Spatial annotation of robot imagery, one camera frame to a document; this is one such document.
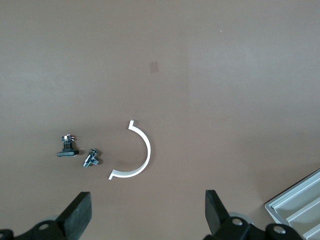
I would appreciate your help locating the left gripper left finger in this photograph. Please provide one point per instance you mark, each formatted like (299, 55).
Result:
(75, 217)

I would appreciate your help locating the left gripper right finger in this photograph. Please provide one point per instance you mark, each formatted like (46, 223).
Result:
(215, 212)

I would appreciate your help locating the small metal fitting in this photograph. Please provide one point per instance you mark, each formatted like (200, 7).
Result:
(91, 158)

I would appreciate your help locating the white semicircular plastic clamp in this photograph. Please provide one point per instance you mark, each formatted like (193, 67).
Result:
(148, 150)

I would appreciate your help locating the black push button switch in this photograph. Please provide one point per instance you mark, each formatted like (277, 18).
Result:
(67, 153)

